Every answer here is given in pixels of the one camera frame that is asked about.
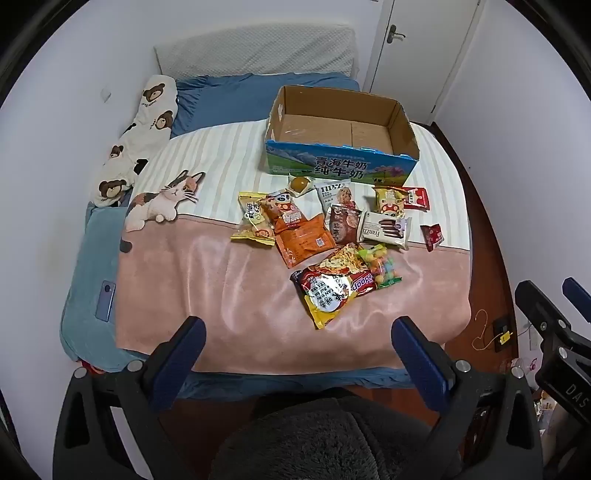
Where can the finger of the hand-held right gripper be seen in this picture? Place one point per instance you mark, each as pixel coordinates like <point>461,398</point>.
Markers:
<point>576,290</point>
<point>538,307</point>

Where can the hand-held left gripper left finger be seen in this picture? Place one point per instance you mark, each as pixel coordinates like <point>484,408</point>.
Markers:
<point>178,364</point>

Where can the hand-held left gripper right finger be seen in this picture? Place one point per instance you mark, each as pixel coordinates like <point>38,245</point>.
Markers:
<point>420,364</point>

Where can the red blue lettered packet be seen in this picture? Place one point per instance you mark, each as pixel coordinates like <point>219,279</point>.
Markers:
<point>363,282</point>

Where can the colourful candy bag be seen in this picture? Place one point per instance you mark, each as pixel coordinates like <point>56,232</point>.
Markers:
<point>381,266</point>

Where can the red silver yellow packet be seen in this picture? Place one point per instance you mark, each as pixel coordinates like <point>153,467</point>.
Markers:
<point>323,291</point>

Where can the small dark red packet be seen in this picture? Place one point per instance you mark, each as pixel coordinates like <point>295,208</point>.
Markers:
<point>431,236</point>

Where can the noodle print packet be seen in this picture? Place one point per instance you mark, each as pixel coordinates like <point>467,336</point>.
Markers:
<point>344,261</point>

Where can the white wafer packet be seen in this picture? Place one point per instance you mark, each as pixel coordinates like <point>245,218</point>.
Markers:
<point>385,230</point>

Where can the brown cookie packet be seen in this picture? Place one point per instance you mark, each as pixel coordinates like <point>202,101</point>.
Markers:
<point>344,225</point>

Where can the yellow chip packet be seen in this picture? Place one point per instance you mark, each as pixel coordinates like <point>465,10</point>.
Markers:
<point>249,221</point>

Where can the small red white packet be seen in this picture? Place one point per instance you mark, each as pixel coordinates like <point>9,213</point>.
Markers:
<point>417,197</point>

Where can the yellow mushroom print packet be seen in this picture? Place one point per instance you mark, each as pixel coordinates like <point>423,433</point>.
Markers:
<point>390,199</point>

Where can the orange snack packet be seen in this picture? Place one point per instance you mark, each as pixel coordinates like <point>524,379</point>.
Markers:
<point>304,241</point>

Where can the white cookie packet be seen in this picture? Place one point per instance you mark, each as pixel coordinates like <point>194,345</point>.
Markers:
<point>340,196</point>

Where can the red panda print packet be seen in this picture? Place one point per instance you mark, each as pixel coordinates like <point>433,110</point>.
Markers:
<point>282,210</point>

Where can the printed cardboard box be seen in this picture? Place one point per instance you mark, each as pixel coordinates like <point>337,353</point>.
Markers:
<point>341,138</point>

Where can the cat print pink blanket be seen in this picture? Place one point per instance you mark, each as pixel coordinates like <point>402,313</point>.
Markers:
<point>221,286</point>

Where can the blue smartphone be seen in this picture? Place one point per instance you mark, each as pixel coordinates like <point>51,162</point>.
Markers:
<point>106,300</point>

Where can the blue mattress cover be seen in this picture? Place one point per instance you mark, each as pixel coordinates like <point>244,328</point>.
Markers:
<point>300,382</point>

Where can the teal plush blanket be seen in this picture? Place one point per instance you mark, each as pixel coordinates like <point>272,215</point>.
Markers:
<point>87,277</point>

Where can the clear egg yolk packet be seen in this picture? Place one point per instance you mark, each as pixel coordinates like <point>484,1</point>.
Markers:
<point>300,183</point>

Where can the bear print white cloth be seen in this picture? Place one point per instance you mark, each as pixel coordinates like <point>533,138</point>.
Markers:
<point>138,134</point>

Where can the blue pillow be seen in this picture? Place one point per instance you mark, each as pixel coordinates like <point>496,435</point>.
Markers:
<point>221,101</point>

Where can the white door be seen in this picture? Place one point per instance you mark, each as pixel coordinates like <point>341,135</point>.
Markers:
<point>415,55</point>

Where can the white textured pillow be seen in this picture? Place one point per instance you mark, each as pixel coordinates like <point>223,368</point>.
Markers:
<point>258,53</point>

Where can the black wall socket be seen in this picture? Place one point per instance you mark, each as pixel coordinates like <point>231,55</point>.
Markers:
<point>501,325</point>

